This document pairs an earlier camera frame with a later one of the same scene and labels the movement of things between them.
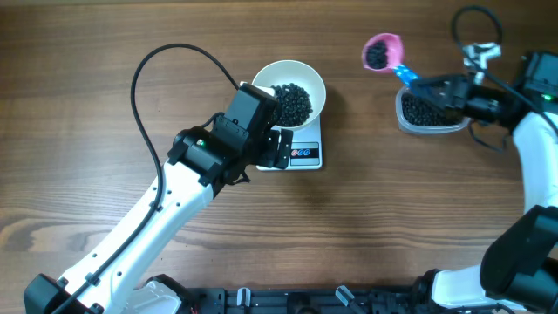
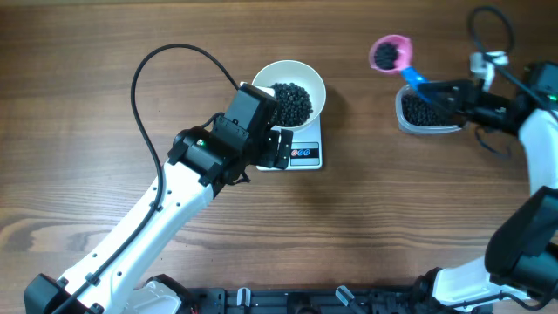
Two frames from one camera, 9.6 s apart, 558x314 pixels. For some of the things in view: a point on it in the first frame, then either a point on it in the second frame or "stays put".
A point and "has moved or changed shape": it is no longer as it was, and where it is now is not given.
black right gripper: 456,92 stays put
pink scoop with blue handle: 384,53 has moved or changed shape
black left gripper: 275,148 stays put
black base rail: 405,299 stays put
